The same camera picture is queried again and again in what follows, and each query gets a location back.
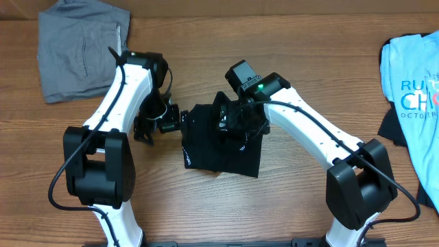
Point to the light blue printed t-shirt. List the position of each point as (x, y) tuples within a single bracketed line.
[(416, 96)]

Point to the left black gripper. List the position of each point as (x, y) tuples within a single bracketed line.
[(141, 123)]

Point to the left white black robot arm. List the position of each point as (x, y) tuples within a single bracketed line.
[(98, 162)]

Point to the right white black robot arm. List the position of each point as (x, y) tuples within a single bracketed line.
[(358, 183)]

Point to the black polo shirt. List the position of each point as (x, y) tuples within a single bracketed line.
[(205, 148)]

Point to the black garment under t-shirt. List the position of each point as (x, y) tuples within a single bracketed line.
[(391, 127)]

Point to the brown cardboard backboard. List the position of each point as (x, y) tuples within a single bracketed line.
[(190, 8)]

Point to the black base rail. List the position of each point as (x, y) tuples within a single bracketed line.
[(298, 242)]

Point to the folded grey trousers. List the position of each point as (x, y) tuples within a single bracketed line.
[(74, 39)]

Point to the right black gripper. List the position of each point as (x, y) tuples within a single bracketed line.
[(230, 120)]

